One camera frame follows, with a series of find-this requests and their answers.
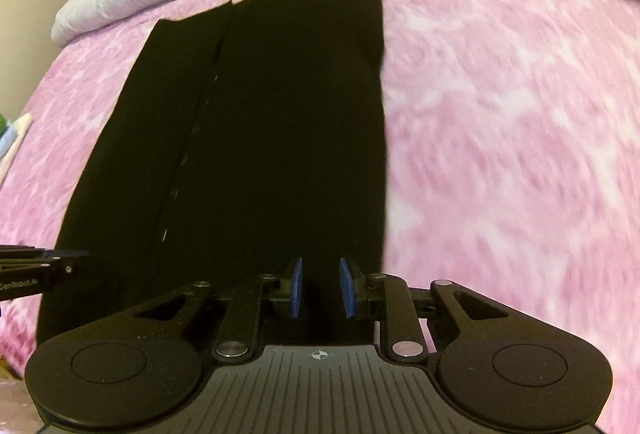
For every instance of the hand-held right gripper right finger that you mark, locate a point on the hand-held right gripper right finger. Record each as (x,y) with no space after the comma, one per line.
(346,288)

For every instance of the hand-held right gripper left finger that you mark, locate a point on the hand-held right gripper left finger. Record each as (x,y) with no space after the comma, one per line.
(295,288)

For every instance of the pink floral blanket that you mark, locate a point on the pink floral blanket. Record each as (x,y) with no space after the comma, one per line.
(500,139)

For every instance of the light blue folded cloth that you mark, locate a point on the light blue folded cloth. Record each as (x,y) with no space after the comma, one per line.
(6,144)

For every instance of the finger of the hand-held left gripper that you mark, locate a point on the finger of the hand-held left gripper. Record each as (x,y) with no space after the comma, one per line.
(55,271)

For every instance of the cream folded cloth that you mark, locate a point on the cream folded cloth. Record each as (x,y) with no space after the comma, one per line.
(21,127)

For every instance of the black pants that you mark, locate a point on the black pants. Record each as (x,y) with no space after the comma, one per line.
(260,139)

